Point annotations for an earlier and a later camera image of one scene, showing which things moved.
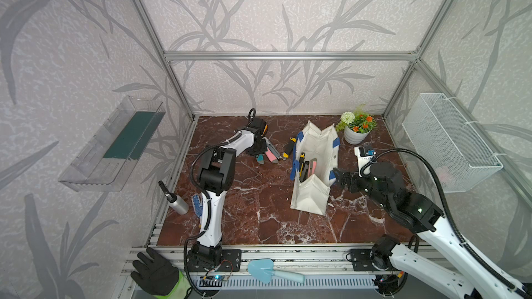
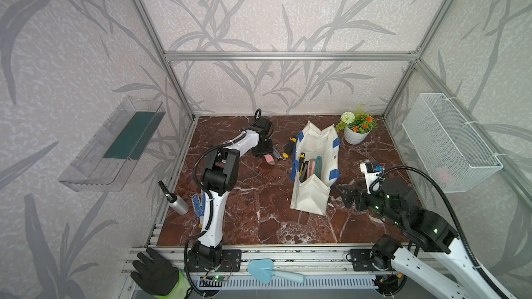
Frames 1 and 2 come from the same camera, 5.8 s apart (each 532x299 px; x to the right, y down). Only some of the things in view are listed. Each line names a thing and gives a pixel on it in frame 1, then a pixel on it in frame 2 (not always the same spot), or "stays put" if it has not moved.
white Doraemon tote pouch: [312, 192] stays put
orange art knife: [285, 155] stays put
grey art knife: [272, 148] stays put
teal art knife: [260, 158] → [318, 167]
